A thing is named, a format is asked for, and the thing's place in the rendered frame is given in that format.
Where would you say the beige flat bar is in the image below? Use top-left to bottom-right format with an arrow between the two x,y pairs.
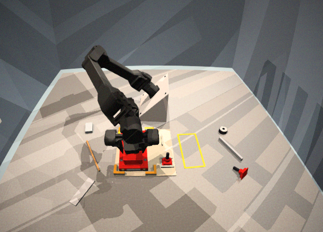
69,178 -> 95,206

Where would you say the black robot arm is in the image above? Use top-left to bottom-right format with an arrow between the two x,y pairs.
81,45 -> 160,154

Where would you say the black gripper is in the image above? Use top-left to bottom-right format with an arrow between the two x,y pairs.
104,129 -> 159,153

